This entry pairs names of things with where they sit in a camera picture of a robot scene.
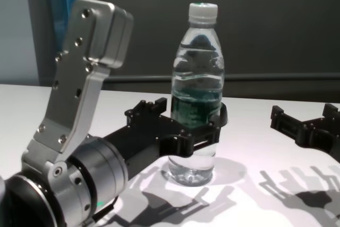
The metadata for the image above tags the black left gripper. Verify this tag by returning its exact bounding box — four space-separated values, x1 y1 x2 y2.
102 97 221 180

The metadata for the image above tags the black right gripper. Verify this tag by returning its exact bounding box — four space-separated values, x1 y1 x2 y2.
270 103 340 163

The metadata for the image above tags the clear water bottle green label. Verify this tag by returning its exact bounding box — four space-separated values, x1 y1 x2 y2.
167 2 225 187

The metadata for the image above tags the grey metal handrail bar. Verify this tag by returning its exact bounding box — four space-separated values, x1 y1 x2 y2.
105 74 340 85

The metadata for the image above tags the green YES button black base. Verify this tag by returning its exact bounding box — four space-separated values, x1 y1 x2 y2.
219 103 229 128

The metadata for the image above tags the blue window frame strip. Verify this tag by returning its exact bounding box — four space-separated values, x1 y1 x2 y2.
49 0 79 55

